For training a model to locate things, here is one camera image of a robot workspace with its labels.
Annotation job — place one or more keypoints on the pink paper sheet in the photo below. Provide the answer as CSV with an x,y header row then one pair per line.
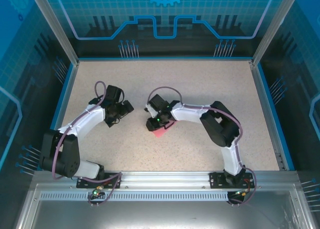
x,y
161,133

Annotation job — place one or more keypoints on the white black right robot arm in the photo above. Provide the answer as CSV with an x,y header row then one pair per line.
x,y
187,114

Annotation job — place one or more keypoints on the blue table edge trim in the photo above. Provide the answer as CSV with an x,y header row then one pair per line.
x,y
275,114
55,120

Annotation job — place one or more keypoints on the blue printed gear panel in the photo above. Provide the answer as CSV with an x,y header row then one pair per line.
x,y
160,14

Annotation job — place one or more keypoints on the blue printed side panel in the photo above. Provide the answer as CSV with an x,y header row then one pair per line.
x,y
295,76
25,76

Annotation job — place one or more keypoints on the aluminium mounting rail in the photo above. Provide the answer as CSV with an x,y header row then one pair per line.
x,y
165,179

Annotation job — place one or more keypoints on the aluminium frame post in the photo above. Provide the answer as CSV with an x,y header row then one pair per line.
x,y
272,26
59,31

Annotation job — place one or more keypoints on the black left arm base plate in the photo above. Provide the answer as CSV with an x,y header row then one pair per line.
x,y
85,181

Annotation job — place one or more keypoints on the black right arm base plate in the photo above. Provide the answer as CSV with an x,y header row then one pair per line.
x,y
217,181

